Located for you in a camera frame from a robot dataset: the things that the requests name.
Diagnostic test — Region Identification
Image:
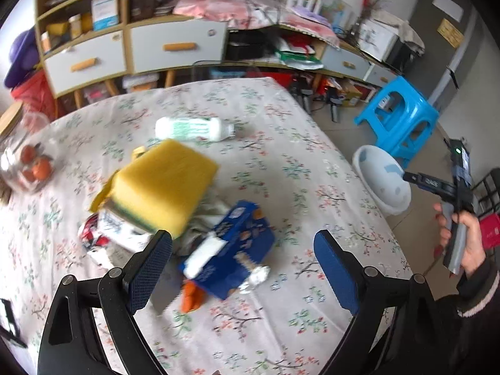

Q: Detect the red cartoon drink can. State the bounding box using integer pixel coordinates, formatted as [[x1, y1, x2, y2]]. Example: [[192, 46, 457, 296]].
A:
[[77, 213, 111, 259]]

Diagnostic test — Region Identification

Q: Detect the grey white milk carton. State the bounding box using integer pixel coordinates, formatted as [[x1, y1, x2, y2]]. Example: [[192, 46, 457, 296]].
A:
[[97, 200, 153, 253]]

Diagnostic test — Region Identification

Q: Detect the orange peel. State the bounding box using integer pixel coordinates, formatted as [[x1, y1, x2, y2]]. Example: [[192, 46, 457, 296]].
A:
[[181, 280, 205, 313]]

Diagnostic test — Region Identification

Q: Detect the yellow snack wrapper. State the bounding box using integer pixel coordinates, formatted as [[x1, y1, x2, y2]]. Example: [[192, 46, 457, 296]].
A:
[[89, 146, 148, 213]]

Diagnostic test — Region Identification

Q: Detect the blue milk carton large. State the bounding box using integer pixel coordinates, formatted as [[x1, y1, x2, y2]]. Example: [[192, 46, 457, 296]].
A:
[[180, 200, 275, 300]]

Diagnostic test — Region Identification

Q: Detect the yellow green scrub sponge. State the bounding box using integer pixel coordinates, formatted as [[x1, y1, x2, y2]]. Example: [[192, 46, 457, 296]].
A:
[[110, 140, 219, 238]]

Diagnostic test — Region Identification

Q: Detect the white tissue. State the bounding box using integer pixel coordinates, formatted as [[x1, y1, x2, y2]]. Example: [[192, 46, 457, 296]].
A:
[[173, 188, 231, 258]]

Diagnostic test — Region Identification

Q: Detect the white yogurt bottle green label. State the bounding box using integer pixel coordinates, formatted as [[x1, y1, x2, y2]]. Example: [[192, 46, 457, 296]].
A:
[[154, 117, 236, 142]]

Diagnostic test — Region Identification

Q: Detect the white trash bin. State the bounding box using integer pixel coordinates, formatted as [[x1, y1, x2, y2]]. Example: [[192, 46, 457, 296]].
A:
[[352, 145, 411, 217]]

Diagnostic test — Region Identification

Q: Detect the person's right hand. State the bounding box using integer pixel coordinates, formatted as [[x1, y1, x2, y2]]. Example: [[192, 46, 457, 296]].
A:
[[433, 203, 486, 278]]

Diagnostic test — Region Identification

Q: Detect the blue plastic stool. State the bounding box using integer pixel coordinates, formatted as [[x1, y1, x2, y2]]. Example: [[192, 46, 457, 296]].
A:
[[353, 76, 439, 168]]

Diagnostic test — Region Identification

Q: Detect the white microwave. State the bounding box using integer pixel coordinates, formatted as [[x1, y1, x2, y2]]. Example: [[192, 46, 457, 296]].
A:
[[357, 19, 414, 73]]

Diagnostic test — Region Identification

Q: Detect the floral tablecloth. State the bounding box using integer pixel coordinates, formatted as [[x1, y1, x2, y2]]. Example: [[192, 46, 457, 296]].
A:
[[1, 79, 411, 374]]

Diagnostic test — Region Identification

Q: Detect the glass jar with oranges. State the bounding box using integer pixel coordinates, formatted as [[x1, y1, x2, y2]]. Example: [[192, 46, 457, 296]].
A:
[[1, 101, 63, 194]]

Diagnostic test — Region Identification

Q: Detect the low tv cabinet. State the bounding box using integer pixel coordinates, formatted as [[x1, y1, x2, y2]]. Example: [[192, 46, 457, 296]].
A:
[[222, 25, 398, 87]]

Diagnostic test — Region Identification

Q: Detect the left grey drawer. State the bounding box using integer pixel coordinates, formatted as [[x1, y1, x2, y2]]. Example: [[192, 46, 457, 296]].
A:
[[45, 31, 127, 97]]

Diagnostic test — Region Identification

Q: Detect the grey drawer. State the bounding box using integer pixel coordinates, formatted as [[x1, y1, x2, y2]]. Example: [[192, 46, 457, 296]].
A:
[[45, 31, 127, 97], [131, 19, 227, 74]]

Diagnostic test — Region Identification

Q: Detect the purple plush toy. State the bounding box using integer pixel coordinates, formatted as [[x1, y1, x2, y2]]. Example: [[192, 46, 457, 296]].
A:
[[4, 27, 40, 89]]

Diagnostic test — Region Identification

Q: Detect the right grey drawer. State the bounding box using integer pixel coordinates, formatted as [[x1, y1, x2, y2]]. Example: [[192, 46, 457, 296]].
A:
[[131, 19, 227, 74]]

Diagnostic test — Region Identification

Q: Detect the pink cloth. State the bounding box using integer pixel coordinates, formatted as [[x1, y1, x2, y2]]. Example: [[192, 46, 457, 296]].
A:
[[173, 0, 340, 48]]

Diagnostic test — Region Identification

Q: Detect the wooden shelf cabinet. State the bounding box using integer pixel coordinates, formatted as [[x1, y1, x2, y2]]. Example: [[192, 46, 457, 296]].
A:
[[35, 0, 223, 105]]

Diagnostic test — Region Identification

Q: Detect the blue white box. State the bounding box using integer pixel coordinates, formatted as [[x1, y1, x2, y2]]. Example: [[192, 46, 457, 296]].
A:
[[91, 0, 119, 31]]

